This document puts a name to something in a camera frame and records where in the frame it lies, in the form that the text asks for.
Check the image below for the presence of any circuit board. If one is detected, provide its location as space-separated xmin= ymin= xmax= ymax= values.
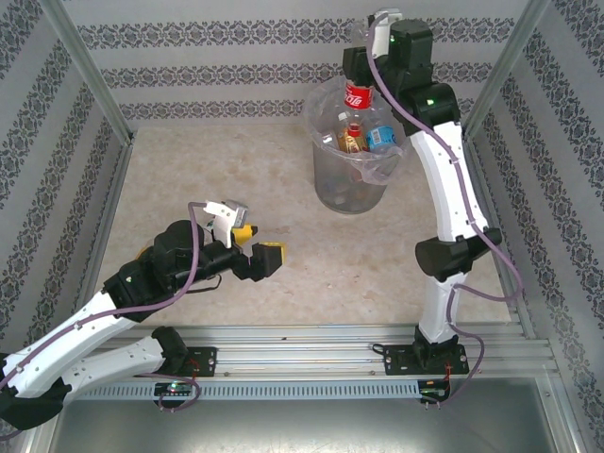
xmin=154 ymin=381 xmax=194 ymax=398
xmin=418 ymin=384 xmax=452 ymax=403

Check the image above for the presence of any aluminium right frame post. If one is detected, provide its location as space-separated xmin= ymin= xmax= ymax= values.
xmin=460 ymin=0 xmax=553 ymax=141

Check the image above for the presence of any aluminium left frame post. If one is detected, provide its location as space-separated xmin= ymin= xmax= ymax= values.
xmin=40 ymin=0 xmax=138 ymax=143

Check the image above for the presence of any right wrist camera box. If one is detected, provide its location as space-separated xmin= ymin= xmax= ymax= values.
xmin=366 ymin=7 xmax=405 ymax=58

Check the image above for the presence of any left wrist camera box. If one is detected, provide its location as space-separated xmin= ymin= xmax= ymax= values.
xmin=203 ymin=197 xmax=250 ymax=250

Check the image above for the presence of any right circuit board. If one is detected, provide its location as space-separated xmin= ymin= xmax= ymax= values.
xmin=418 ymin=384 xmax=452 ymax=403

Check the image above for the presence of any grey mesh bin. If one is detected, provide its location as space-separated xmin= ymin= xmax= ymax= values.
xmin=310 ymin=77 xmax=416 ymax=216

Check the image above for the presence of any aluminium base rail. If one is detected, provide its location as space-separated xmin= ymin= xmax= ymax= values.
xmin=44 ymin=323 xmax=553 ymax=378

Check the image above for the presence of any clear plastic bin liner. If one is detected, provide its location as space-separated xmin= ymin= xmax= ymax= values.
xmin=301 ymin=77 xmax=421 ymax=188

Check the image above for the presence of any aluminium left side rail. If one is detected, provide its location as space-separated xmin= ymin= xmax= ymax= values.
xmin=63 ymin=139 xmax=138 ymax=344

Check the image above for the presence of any grey metal sheet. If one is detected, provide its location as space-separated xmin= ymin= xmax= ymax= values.
xmin=27 ymin=377 xmax=581 ymax=453

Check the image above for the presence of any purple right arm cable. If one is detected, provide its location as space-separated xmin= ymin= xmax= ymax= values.
xmin=367 ymin=18 xmax=525 ymax=411

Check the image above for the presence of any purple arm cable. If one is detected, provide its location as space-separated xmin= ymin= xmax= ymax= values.
xmin=367 ymin=18 xmax=525 ymax=411
xmin=0 ymin=201 xmax=211 ymax=438

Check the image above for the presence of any white slotted cable duct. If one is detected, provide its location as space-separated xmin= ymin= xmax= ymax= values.
xmin=63 ymin=379 xmax=421 ymax=402

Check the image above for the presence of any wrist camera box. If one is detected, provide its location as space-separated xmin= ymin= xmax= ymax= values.
xmin=366 ymin=7 xmax=405 ymax=58
xmin=203 ymin=197 xmax=250 ymax=250

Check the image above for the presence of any red gold label bottle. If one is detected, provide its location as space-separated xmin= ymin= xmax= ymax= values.
xmin=340 ymin=125 xmax=370 ymax=155

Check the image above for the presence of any aluminium right side rail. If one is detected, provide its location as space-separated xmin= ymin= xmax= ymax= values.
xmin=457 ymin=134 xmax=539 ymax=341

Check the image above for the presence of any left circuit board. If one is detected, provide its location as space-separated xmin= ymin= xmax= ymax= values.
xmin=154 ymin=381 xmax=194 ymax=398

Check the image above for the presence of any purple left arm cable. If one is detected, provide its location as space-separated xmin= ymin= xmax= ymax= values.
xmin=0 ymin=201 xmax=211 ymax=438

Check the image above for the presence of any aluminium frame post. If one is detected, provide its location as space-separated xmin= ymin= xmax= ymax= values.
xmin=40 ymin=0 xmax=138 ymax=143
xmin=460 ymin=0 xmax=553 ymax=141

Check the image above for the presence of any red label cola bottle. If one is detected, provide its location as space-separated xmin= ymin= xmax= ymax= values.
xmin=339 ymin=21 xmax=381 ymax=133

